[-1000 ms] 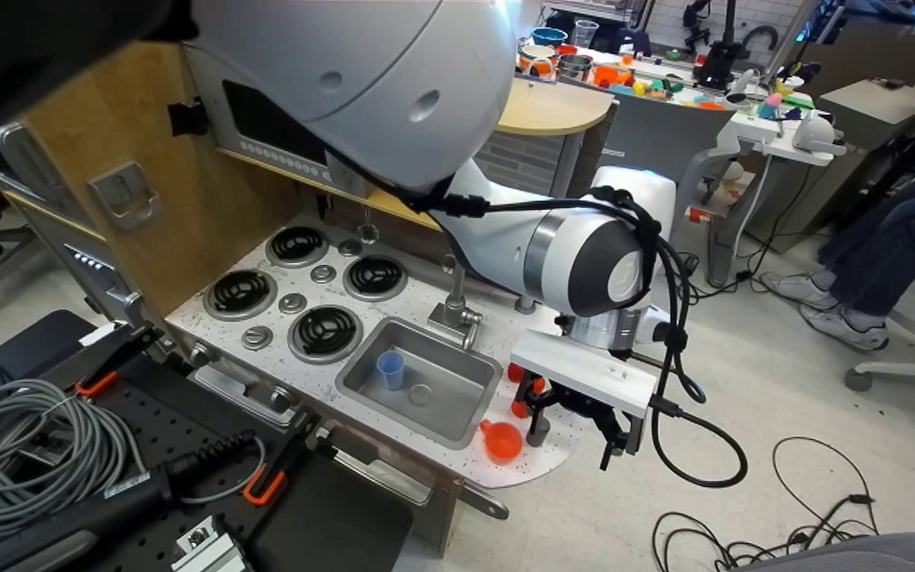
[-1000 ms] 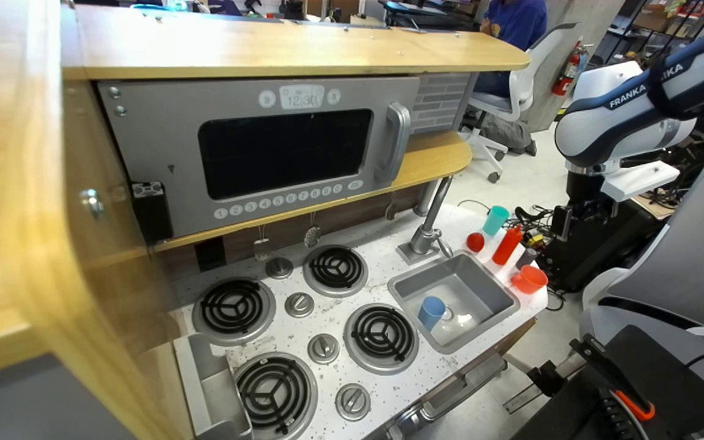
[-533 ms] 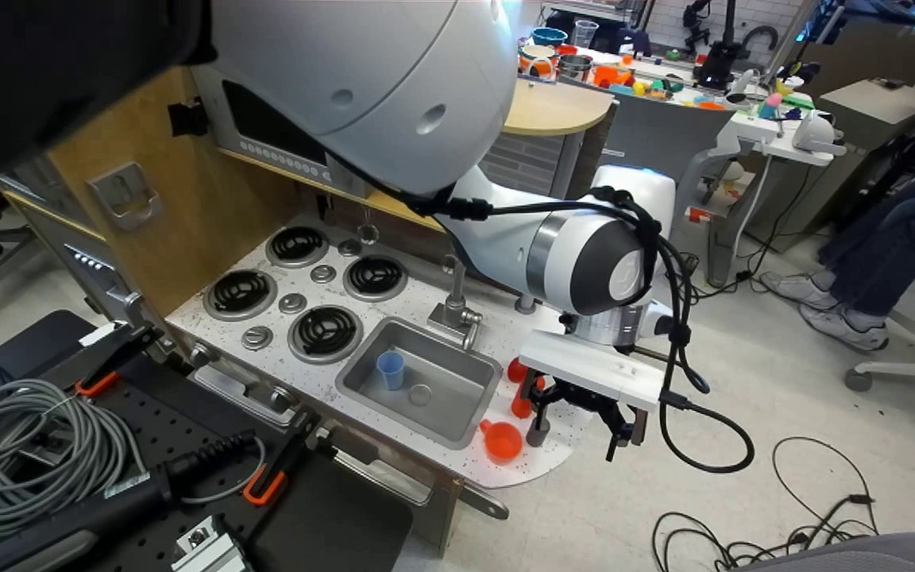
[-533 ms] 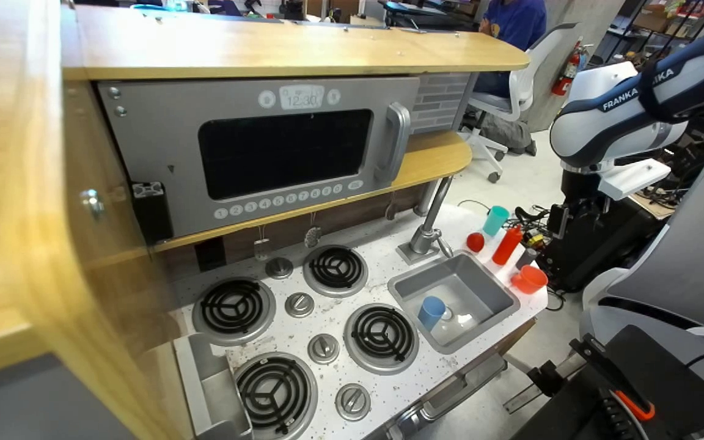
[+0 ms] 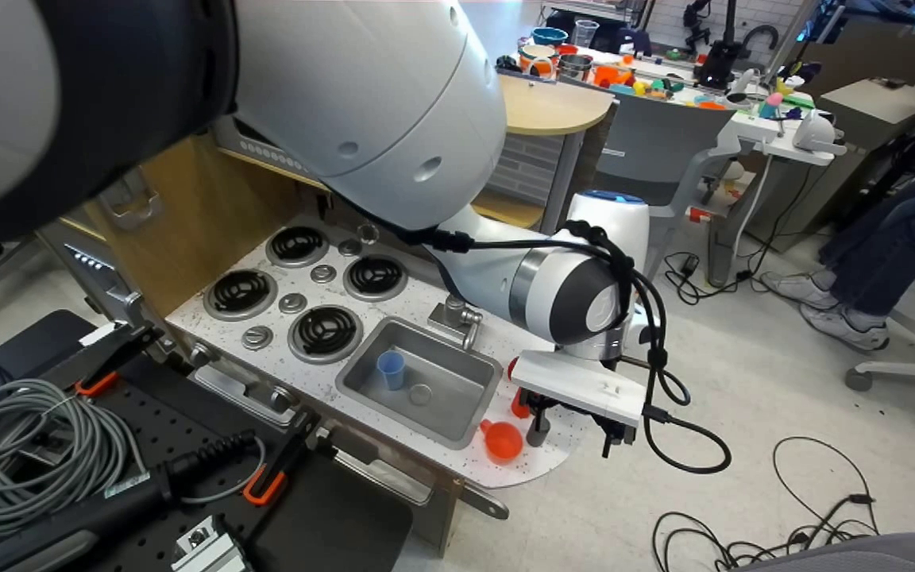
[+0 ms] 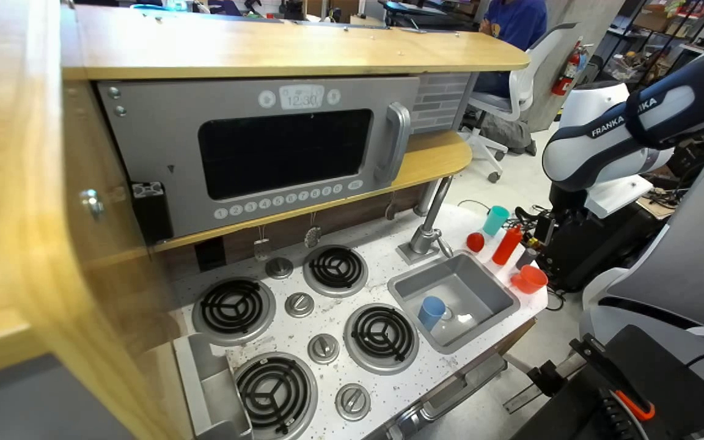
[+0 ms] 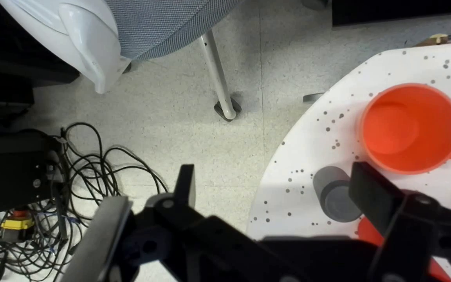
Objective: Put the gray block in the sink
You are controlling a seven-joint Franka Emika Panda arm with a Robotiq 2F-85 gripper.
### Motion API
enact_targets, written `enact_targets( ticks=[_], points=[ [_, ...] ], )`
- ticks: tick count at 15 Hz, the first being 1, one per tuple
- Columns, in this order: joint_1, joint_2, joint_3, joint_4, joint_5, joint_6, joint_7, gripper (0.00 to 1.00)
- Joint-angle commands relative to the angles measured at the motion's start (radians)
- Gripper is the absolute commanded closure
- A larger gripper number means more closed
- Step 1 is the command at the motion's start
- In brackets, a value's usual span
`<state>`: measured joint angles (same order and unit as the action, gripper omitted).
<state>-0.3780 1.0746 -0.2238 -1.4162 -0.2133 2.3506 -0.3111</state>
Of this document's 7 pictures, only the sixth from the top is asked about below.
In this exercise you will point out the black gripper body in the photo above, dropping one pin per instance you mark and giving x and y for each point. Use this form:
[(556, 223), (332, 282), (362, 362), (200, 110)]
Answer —
[(581, 235)]

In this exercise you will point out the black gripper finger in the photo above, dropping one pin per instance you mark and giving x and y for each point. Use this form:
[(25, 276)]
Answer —
[(542, 260), (533, 225)]

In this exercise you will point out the gray cylinder block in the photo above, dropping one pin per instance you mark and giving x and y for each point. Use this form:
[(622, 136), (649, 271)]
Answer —
[(532, 258)]

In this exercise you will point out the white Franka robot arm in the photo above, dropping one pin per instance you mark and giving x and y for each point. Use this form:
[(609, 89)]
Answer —
[(587, 137)]

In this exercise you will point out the red cylinder block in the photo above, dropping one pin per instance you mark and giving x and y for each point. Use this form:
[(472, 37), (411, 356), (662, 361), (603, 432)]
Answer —
[(506, 245)]

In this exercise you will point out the teal cylinder block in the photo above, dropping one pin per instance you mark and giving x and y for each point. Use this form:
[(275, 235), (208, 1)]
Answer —
[(494, 221)]

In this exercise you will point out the small red round block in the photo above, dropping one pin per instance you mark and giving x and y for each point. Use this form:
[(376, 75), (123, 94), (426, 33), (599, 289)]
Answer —
[(475, 240)]

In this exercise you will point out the gray toy sink basin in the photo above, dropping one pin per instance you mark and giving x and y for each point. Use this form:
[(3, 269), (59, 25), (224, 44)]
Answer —
[(482, 295)]

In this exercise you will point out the gray toy faucet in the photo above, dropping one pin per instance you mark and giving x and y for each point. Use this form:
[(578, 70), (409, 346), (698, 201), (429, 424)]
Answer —
[(426, 227)]

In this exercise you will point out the blue toy cup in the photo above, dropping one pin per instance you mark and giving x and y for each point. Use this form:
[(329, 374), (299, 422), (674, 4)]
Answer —
[(431, 312)]

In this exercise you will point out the white office chair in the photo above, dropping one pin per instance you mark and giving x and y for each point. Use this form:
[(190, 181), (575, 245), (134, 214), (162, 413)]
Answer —
[(532, 89)]

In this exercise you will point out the red fire extinguisher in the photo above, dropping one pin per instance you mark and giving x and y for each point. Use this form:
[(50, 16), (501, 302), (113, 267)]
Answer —
[(570, 70)]

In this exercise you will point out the black coil toy burner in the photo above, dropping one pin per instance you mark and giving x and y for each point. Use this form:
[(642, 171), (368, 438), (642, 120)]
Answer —
[(275, 395), (234, 308), (379, 336), (336, 269)]

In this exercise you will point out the person in blue shirt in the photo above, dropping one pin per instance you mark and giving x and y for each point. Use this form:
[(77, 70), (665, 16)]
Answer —
[(519, 20)]

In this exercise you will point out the white toy kitchen stove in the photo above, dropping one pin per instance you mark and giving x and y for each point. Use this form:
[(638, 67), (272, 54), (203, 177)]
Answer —
[(329, 312)]

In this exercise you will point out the background storage shelf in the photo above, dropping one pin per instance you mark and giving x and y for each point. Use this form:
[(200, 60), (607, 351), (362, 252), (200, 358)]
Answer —
[(662, 27)]

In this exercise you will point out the gray stove knob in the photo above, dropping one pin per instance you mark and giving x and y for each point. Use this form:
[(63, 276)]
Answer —
[(354, 401), (324, 347), (279, 267), (299, 303)]

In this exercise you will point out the wooden toy kitchen cabinet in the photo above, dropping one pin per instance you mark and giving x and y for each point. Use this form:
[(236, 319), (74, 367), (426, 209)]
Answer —
[(245, 44)]

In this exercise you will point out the gray toy microwave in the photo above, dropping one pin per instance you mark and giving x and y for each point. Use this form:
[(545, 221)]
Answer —
[(164, 137)]

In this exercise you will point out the small black box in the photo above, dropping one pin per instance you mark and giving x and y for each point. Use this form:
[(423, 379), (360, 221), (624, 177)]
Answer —
[(153, 212)]

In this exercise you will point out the metal cabinet knob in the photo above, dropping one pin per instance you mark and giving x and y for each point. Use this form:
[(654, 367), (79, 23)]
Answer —
[(91, 201)]

